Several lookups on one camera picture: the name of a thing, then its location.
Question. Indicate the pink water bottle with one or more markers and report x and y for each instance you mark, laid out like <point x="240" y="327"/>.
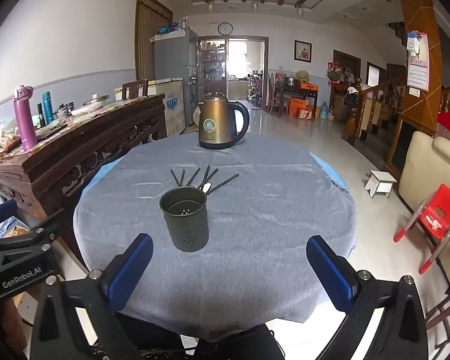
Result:
<point x="24" y="120"/>

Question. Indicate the brown curtain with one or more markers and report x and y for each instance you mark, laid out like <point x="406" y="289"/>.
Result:
<point x="146" y="37"/>

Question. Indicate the dark slim bottle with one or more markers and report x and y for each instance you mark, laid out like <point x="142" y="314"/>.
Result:
<point x="41" y="116"/>

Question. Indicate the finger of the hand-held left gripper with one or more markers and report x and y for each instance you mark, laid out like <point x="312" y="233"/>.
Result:
<point x="41" y="232"/>
<point x="0" y="212"/>

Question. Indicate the teal water bottle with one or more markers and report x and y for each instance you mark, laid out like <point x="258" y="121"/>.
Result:
<point x="47" y="108"/>

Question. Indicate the framed wall picture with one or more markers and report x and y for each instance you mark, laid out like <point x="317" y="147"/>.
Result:
<point x="303" y="50"/>

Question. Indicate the blue tablecloth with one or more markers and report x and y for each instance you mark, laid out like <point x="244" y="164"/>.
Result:
<point x="97" y="182"/>

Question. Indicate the wooden stair railing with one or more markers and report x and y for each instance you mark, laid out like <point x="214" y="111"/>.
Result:
<point x="360" y="108"/>

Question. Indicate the carved wooden sideboard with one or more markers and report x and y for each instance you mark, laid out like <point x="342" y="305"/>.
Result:
<point x="78" y="150"/>

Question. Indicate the dark wooden slatted chair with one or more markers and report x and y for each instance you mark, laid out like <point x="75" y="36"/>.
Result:
<point x="448" y="311"/>

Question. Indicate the white plate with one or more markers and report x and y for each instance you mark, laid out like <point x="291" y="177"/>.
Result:
<point x="85" y="111"/>

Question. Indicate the beige sofa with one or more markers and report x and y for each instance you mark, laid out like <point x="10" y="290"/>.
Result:
<point x="423" y="165"/>

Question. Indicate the grey refrigerator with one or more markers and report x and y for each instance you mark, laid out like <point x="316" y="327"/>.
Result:
<point x="172" y="60"/>

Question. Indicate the orange cardboard box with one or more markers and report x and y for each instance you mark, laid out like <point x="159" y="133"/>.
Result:
<point x="298" y="107"/>

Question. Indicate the orange wooden panelled column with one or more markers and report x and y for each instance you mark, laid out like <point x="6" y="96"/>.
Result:
<point x="420" y="15"/>

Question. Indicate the steel pot with lid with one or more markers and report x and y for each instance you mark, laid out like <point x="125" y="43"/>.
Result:
<point x="96" y="100"/>

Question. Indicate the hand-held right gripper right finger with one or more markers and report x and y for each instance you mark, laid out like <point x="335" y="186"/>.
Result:
<point x="332" y="272"/>

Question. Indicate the dark wooden side table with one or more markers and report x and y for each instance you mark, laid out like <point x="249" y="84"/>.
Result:
<point x="285" y="92"/>

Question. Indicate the blue water jug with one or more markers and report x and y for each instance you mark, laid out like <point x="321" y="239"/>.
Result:
<point x="324" y="111"/>

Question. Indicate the red plastic chair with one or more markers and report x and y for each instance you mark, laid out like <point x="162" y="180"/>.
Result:
<point x="440" y="210"/>

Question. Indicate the white chest freezer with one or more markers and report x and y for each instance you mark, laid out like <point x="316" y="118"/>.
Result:
<point x="172" y="108"/>

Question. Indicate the grey tablecloth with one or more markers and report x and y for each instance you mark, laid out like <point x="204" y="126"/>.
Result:
<point x="247" y="232"/>

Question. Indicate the round wall clock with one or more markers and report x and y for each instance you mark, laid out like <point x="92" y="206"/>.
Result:
<point x="225" y="28"/>

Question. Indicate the wall calendar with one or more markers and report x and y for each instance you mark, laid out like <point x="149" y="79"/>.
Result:
<point x="417" y="71"/>

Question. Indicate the brass electric kettle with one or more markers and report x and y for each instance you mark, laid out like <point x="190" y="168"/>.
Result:
<point x="213" y="120"/>

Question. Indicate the flat orange box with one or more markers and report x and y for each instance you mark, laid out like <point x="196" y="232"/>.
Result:
<point x="308" y="87"/>

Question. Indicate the bunch of dark chopsticks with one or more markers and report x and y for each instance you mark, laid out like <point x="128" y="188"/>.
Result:
<point x="225" y="182"/>

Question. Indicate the small white stool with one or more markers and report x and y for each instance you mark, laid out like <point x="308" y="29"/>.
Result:
<point x="380" y="180"/>

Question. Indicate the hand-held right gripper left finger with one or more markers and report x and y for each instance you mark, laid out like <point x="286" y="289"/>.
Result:
<point x="129" y="270"/>

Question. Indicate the glass shelf with bottles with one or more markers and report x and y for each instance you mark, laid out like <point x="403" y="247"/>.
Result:
<point x="212" y="62"/>

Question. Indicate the metal utensil holder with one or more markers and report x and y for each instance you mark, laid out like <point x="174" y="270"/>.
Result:
<point x="187" y="232"/>

